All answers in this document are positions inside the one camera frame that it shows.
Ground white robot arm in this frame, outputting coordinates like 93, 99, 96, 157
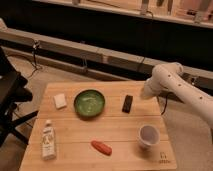
140, 62, 213, 129

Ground black eraser block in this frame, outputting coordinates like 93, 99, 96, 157
122, 95, 133, 113

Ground orange carrot toy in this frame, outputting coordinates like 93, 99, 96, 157
91, 141, 112, 156

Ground black chair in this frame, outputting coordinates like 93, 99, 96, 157
0, 46, 38, 147

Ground black cable on floor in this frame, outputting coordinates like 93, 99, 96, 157
13, 39, 44, 79

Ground green bowl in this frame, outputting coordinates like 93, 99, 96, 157
74, 89, 105, 118

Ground white sponge block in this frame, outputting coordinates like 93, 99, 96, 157
53, 94, 67, 109

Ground white squeeze bottle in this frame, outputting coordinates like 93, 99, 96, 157
42, 120, 56, 160

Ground grey wall rail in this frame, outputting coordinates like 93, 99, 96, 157
0, 27, 213, 88

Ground white paper cup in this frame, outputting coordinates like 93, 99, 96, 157
138, 125, 160, 149

